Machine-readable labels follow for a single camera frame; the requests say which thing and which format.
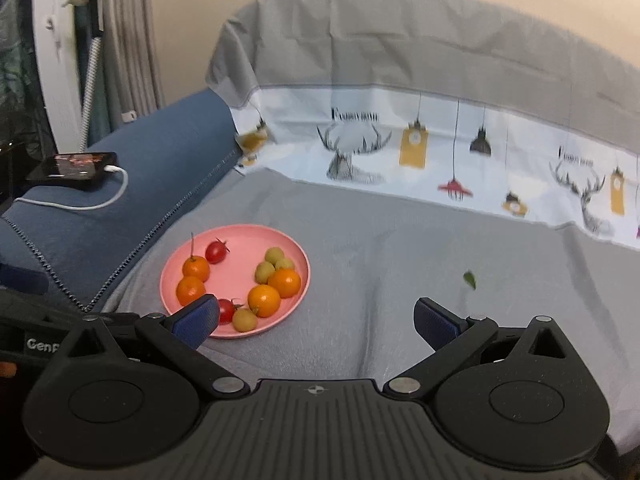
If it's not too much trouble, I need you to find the yellow longan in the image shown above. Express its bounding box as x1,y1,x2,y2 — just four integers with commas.
232,308,258,334
274,257,296,270

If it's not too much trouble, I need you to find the black smartphone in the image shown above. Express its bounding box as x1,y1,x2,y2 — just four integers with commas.
26,152,117,191

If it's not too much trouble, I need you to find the red cherry tomato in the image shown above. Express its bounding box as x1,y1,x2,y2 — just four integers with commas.
205,238,230,264
218,298,244,325

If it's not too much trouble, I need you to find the white door frame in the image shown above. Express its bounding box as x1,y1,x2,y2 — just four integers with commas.
32,0,81,153

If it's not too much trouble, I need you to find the grey patterned sofa cover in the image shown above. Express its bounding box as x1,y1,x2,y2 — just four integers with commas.
108,0,639,451

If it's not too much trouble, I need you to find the white charging cable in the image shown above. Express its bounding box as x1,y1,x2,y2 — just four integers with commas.
13,164,130,213

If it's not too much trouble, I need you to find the pink round plate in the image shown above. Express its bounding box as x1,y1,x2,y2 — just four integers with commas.
160,224,311,336

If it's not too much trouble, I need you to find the small tangerine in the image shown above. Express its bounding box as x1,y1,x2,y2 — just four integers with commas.
176,276,206,307

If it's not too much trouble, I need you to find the grey curtain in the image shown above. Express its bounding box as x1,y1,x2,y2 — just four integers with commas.
65,0,165,138

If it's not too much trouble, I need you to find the orange tangerine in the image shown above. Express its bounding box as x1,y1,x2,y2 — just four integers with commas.
247,284,281,318
267,269,302,299

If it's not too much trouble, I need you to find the orange tangerine front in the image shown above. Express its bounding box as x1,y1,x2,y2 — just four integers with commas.
247,284,281,318

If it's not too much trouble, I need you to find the blue sofa armrest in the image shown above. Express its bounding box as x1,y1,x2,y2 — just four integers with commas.
1,90,240,312

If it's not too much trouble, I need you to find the yellow longan fruit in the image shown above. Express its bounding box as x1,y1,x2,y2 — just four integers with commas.
264,247,284,266

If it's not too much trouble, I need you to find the yellow-green longan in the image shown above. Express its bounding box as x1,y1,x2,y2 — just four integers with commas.
254,261,276,284

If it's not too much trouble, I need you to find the tangerine with stem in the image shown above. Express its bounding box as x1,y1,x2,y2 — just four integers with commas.
182,236,210,283

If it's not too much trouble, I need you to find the small green leaf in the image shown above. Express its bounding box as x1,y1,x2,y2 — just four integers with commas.
463,271,477,289

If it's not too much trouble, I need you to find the gooseneck phone holder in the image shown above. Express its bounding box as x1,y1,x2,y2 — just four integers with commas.
67,0,103,151

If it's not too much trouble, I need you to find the orange tangerine back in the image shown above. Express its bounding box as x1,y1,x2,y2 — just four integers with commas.
267,269,302,299

